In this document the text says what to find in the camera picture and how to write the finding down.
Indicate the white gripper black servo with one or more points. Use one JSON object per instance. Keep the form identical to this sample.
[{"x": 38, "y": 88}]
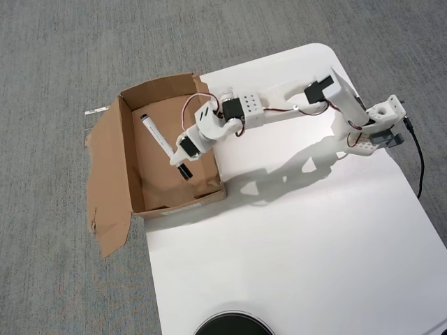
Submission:
[{"x": 188, "y": 146}]

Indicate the white marker pen black cap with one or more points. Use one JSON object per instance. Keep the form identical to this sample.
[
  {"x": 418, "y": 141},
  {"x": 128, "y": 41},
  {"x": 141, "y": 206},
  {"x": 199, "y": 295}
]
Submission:
[{"x": 155, "y": 134}]

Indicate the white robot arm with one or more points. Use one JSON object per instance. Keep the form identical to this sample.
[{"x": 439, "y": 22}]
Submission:
[{"x": 340, "y": 94}]

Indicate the open brown cardboard box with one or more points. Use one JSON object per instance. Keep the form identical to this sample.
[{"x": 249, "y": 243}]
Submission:
[{"x": 111, "y": 174}]

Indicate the small white paper strip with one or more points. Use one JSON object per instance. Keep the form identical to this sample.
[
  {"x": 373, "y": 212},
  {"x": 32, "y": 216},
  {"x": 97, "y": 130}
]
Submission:
[{"x": 94, "y": 111}]

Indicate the black round disc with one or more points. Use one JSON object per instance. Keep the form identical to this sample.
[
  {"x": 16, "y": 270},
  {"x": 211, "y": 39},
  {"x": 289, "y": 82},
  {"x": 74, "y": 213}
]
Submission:
[{"x": 234, "y": 324}]

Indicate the grey table clamp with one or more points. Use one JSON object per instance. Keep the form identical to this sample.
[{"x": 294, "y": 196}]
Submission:
[{"x": 384, "y": 139}]

